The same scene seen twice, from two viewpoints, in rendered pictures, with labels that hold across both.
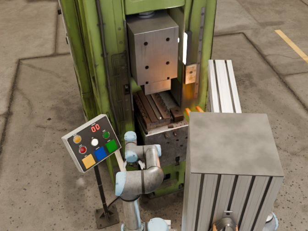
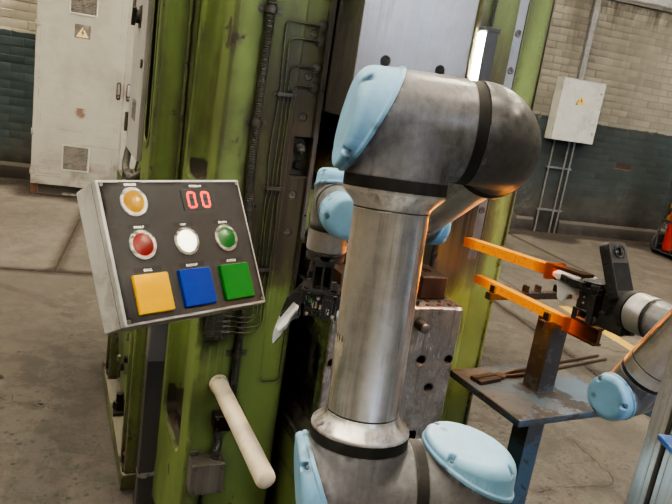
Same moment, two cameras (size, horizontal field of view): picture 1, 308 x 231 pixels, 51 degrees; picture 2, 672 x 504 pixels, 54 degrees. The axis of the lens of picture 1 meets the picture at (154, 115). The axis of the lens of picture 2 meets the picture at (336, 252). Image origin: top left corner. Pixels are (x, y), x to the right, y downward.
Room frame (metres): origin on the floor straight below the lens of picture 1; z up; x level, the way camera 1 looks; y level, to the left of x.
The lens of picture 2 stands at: (0.23, 0.28, 1.43)
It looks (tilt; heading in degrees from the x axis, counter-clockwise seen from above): 14 degrees down; 353
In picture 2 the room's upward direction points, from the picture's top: 9 degrees clockwise
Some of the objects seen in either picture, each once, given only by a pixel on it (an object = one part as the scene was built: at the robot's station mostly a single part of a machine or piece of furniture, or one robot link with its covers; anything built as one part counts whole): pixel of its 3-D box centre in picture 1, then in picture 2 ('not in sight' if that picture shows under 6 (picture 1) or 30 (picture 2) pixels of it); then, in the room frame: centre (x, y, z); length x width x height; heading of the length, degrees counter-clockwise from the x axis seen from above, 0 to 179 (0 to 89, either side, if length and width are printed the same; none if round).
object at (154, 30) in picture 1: (153, 41); (393, 43); (2.06, -0.01, 1.56); 0.42 x 0.39 x 0.40; 18
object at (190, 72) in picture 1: (190, 74); not in sight; (2.07, -0.29, 1.27); 0.09 x 0.02 x 0.17; 108
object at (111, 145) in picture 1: (111, 145); (235, 281); (1.58, 0.32, 1.01); 0.07 x 0.05 x 0.07; 133
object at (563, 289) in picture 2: not in sight; (563, 286); (1.48, -0.35, 1.11); 0.09 x 0.03 x 0.06; 21
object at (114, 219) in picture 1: (106, 214); not in sight; (1.60, 0.48, 0.05); 0.22 x 0.22 x 0.09; 18
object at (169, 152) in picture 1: (156, 127); (346, 344); (2.08, -0.02, 0.69); 0.56 x 0.38 x 0.45; 18
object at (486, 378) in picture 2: not in sight; (544, 367); (2.03, -0.63, 0.70); 0.60 x 0.04 x 0.01; 119
